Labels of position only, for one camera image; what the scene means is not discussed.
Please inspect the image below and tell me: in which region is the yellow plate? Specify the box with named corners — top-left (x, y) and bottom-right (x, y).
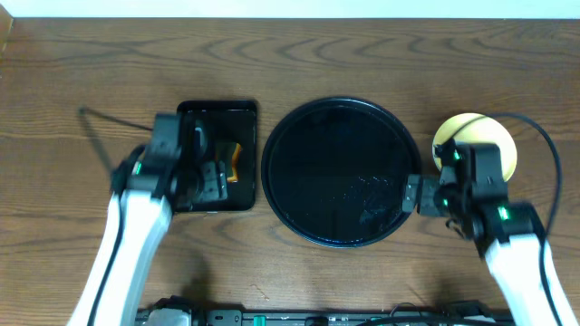
top-left (432, 113), bottom-right (517, 181)

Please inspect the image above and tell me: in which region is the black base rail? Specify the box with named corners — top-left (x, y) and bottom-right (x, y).
top-left (134, 296), bottom-right (515, 326)

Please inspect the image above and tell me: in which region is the orange sponge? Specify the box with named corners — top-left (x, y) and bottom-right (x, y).
top-left (216, 141), bottom-right (242, 183)

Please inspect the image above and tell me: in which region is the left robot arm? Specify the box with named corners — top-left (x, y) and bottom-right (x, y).
top-left (68, 144), bottom-right (195, 325)

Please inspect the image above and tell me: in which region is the black rectangular tray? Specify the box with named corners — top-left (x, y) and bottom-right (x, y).
top-left (177, 100), bottom-right (257, 212)

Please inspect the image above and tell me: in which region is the black round tray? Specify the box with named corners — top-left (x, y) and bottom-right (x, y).
top-left (261, 97), bottom-right (422, 248)

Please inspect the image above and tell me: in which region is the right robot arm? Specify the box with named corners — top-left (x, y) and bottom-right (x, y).
top-left (401, 171), bottom-right (578, 325)

